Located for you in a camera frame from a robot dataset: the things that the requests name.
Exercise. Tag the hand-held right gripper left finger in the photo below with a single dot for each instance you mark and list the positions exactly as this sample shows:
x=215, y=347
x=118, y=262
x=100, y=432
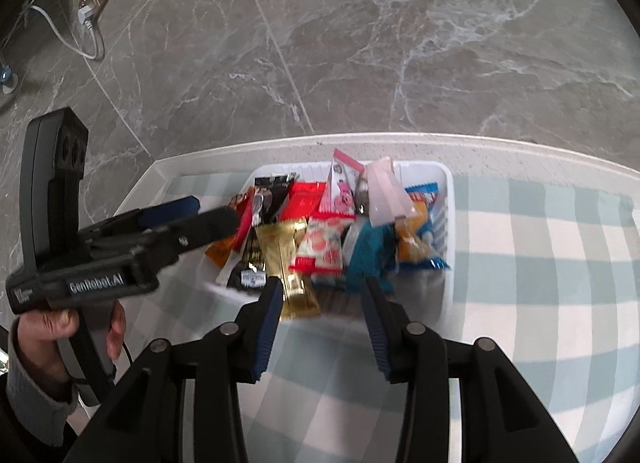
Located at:
x=267, y=333

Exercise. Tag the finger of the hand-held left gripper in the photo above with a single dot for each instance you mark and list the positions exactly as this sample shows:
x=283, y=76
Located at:
x=167, y=210
x=205, y=228

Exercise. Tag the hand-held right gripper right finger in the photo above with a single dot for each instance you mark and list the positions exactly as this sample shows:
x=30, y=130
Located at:
x=377, y=333

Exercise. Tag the white plastic tray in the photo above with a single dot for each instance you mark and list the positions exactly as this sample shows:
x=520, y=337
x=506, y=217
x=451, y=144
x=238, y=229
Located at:
x=435, y=293

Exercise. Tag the black snack packet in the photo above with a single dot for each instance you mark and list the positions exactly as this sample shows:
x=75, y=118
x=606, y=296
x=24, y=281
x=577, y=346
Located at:
x=267, y=195

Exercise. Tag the gold stick snack packet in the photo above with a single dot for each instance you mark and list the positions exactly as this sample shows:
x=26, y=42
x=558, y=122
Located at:
x=287, y=263

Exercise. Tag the light blue snack packet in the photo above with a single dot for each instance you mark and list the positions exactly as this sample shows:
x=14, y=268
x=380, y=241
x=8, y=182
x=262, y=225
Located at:
x=370, y=253

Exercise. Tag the white and red snack packet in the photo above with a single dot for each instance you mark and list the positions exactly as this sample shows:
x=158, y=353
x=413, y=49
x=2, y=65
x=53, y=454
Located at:
x=322, y=245

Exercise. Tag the dark nut snack packet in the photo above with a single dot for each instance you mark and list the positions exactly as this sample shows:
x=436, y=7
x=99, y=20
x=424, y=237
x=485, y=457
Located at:
x=362, y=200

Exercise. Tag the long white snack packet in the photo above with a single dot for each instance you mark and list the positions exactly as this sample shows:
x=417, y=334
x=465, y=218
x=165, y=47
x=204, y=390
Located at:
x=387, y=195

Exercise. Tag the pink snack packet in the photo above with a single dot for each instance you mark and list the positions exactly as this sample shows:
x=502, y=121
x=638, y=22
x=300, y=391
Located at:
x=340, y=190

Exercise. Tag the person's left hand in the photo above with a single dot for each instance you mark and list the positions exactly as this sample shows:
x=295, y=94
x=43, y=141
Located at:
x=42, y=335

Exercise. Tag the blue pipe valve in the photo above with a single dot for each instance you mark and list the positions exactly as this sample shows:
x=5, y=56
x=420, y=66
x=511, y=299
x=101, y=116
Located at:
x=7, y=77

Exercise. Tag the green checkered tablecloth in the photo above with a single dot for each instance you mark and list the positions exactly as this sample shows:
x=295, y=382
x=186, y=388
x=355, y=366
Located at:
x=525, y=293

